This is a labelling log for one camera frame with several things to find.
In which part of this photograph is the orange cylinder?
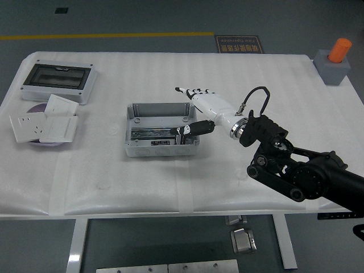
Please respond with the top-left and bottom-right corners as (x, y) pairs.
(327, 38), (353, 64)

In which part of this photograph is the white wall socket panel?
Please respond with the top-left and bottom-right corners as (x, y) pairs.
(9, 113), (48, 143)

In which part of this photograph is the white foam table mat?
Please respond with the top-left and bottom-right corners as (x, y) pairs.
(0, 51), (364, 218)

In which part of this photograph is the black table control panel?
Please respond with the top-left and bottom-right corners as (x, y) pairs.
(317, 212), (358, 220)

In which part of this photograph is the grey metal base plate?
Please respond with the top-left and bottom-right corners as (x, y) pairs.
(96, 264), (168, 273)
(167, 259), (239, 273)

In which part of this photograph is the small silver metal block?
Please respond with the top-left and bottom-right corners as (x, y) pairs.
(224, 215), (248, 226)

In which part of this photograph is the large silver metal block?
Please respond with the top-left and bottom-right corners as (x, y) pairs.
(230, 227), (258, 254)

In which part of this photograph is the white switch panel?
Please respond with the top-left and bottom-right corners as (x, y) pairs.
(44, 93), (80, 117)
(39, 115), (78, 143)

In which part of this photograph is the grey block holder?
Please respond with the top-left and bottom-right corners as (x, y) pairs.
(313, 49), (351, 85)

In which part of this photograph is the black floor sign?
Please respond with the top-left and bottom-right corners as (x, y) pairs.
(214, 35), (265, 54)

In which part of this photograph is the white table leg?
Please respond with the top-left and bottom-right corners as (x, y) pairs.
(272, 213), (298, 270)
(65, 218), (89, 273)

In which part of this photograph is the grey open junction box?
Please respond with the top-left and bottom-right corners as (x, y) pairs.
(123, 101), (201, 158)

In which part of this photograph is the purple round plate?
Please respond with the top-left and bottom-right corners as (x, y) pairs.
(27, 104), (79, 147)

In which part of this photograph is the grey box with dark window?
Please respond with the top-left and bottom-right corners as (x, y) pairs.
(20, 59), (99, 106)

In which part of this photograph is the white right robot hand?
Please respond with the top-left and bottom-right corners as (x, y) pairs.
(175, 86), (241, 137)

